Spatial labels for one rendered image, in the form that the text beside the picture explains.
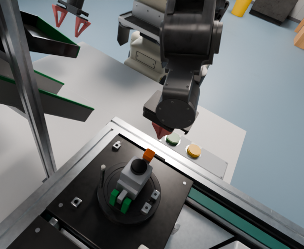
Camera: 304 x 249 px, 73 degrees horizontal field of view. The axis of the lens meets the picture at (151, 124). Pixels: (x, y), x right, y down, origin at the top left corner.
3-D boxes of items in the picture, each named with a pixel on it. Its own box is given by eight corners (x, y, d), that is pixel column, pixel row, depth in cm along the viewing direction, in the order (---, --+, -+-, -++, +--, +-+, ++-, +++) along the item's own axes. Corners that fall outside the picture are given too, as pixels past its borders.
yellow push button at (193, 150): (188, 145, 62) (191, 141, 60) (200, 152, 61) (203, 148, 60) (183, 154, 59) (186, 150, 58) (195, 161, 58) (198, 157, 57)
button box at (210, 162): (162, 138, 68) (167, 126, 64) (219, 172, 64) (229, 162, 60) (152, 152, 63) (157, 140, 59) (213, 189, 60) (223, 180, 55)
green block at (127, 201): (123, 206, 42) (126, 196, 38) (128, 209, 42) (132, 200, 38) (119, 211, 41) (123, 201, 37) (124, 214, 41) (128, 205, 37)
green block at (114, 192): (112, 198, 42) (114, 188, 39) (116, 201, 42) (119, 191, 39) (108, 203, 42) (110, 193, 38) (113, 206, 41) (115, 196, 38)
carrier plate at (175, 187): (116, 138, 58) (116, 133, 56) (191, 185, 53) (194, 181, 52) (46, 211, 42) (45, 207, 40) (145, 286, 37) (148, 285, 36)
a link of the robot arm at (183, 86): (224, 17, 29) (164, 16, 31) (219, 55, 21) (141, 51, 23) (212, 87, 37) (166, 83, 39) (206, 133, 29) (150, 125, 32)
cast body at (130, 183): (133, 165, 45) (138, 147, 39) (150, 177, 44) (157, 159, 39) (108, 196, 39) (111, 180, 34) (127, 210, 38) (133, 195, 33)
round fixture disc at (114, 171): (121, 155, 52) (122, 151, 50) (168, 186, 49) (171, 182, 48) (82, 201, 43) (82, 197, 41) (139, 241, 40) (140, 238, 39)
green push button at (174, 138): (168, 133, 63) (170, 129, 62) (180, 140, 62) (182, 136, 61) (162, 142, 60) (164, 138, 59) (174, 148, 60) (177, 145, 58)
